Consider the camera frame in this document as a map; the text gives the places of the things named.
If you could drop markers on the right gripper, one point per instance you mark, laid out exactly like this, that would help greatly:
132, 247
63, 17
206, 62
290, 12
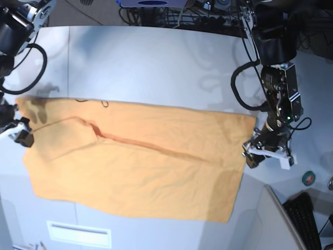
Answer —
23, 138

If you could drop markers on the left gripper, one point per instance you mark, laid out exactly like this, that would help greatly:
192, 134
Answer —
270, 138

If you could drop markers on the orange t-shirt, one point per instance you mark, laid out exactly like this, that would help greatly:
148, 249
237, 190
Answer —
136, 160

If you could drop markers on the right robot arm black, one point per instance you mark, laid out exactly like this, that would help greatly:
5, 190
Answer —
20, 23

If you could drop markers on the green tape roll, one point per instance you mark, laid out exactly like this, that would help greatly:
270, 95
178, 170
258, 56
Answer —
308, 178

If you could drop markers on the black keyboard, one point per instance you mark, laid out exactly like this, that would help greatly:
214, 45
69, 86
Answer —
300, 211

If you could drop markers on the blue box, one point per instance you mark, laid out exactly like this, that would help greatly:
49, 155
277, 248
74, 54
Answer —
152, 3

